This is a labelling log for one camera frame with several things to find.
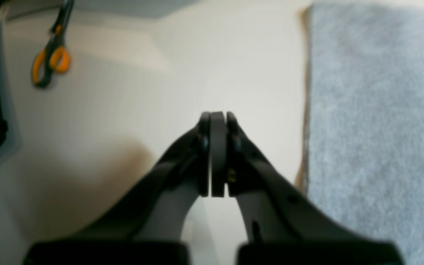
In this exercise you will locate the orange handled scissors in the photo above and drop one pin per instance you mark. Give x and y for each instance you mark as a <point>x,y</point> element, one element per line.
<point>55,56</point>

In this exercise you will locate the grey T-shirt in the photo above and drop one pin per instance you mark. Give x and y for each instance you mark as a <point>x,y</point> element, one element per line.
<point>365,124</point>

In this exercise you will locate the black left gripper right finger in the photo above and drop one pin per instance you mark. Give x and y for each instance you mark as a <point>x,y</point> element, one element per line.
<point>282,226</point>

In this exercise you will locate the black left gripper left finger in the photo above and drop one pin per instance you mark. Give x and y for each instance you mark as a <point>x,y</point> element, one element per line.
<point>144,227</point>

